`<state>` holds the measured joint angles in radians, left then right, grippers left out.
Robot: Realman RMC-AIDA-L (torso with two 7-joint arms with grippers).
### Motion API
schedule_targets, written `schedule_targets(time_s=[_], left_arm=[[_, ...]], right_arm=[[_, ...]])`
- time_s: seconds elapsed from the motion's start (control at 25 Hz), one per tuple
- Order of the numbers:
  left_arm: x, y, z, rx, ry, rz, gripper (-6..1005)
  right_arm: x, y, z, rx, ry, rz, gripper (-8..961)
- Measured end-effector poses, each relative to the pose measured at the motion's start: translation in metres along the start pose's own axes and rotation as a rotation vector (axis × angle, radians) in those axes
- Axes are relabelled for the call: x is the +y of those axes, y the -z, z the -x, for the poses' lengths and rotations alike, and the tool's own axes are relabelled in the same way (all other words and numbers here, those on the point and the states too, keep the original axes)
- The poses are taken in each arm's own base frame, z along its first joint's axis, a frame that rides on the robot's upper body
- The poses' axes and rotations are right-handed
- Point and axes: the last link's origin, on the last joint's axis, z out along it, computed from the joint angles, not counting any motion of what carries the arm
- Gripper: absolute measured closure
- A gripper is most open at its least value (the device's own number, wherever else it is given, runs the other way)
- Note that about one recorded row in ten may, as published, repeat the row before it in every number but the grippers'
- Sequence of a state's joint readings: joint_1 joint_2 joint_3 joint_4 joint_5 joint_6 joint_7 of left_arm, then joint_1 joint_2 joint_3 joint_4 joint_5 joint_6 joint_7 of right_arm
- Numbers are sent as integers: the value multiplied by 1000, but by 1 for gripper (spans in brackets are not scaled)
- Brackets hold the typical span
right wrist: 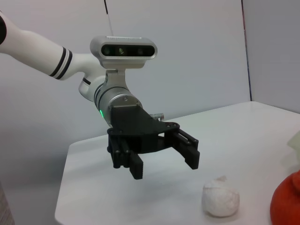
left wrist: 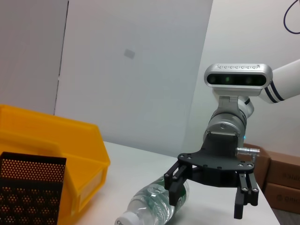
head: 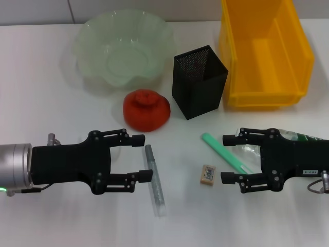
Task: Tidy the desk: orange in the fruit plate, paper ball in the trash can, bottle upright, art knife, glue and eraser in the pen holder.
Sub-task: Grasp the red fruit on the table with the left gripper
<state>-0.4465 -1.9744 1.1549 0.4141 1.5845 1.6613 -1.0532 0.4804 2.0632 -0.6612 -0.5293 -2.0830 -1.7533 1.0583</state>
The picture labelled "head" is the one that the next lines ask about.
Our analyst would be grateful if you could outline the beige eraser with barcode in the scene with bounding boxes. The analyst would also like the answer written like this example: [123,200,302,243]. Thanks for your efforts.
[199,164,216,185]

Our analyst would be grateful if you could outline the left gripper cable with connector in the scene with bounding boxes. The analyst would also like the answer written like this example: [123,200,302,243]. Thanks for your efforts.
[5,133,61,198]

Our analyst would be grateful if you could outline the green pen with white end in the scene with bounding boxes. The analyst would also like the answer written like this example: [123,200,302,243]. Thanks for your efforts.
[201,132,251,174]

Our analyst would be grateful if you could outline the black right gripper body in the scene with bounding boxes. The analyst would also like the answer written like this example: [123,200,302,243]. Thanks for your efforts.
[259,128,329,192]

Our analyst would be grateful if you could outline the gripper cable with connector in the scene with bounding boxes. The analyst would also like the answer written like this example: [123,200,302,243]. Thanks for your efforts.
[307,169,329,194]
[5,133,61,198]

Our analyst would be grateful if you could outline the right gripper cable with connector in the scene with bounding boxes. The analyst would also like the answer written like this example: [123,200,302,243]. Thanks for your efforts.
[307,169,329,194]

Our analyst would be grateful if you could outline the translucent green glass fruit bowl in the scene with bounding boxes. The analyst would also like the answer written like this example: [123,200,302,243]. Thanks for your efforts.
[74,9,173,91]

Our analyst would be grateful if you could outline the clear water bottle green label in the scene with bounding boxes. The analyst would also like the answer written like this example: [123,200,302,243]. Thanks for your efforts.
[231,128,329,168]

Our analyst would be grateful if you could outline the black mesh pen holder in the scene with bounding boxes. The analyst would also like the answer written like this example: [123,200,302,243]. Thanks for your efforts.
[171,45,229,120]

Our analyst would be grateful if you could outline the yellow plastic bin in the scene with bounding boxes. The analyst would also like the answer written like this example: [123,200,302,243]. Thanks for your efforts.
[218,0,315,108]

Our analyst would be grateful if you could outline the grey marker pen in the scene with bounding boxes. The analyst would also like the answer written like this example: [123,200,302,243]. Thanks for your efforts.
[144,144,168,217]

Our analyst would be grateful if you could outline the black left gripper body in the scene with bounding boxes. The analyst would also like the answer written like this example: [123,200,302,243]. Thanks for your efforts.
[30,130,113,195]

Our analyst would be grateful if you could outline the red-orange fruit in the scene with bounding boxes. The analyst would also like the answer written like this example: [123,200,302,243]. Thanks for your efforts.
[122,89,171,133]

